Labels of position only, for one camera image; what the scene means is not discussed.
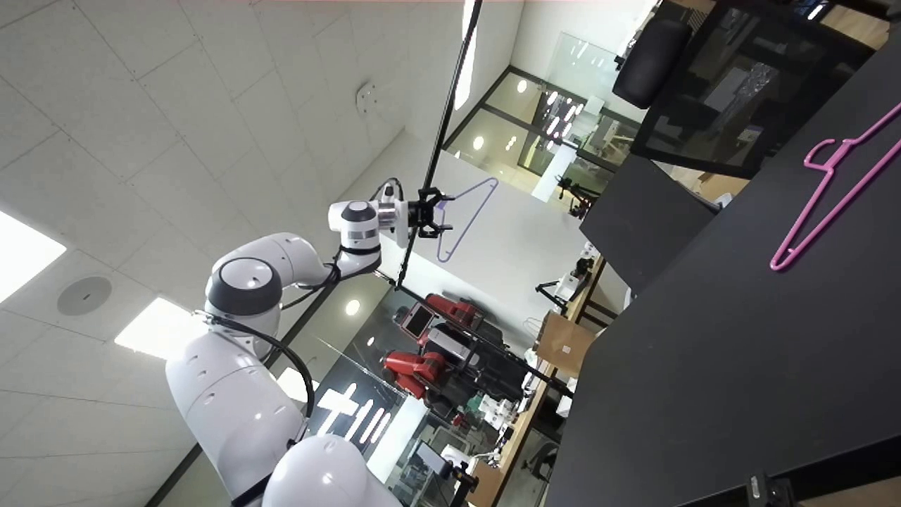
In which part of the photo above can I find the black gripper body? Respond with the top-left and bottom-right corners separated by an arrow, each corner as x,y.
404,188 -> 441,240

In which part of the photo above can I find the blue wire hanger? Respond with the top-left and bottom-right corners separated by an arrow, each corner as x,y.
431,174 -> 502,264

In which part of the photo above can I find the pink plastic hanger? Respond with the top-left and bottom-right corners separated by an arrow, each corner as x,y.
770,99 -> 901,275

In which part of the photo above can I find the white smoke detector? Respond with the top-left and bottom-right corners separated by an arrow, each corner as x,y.
352,80 -> 384,116

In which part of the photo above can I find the red background robot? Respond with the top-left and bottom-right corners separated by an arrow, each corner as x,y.
379,289 -> 493,402

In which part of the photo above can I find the brown cardboard box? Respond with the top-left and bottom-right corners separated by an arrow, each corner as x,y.
536,313 -> 601,380

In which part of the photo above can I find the black panel board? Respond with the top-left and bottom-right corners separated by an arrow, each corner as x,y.
578,153 -> 722,295

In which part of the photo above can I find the black office chair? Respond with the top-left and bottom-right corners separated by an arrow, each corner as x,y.
611,16 -> 695,109

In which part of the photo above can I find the square ceiling light panel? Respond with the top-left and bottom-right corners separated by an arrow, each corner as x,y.
0,209 -> 70,305
112,295 -> 215,364

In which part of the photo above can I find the dark glass cabinet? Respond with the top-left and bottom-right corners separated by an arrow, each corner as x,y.
631,0 -> 878,181

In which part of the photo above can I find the round ceiling speaker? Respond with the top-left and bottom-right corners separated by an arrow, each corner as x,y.
58,273 -> 115,318

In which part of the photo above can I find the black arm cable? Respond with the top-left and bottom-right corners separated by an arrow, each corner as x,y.
207,174 -> 410,423

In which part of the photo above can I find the black clamp mount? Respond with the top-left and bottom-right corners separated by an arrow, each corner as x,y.
743,474 -> 797,507

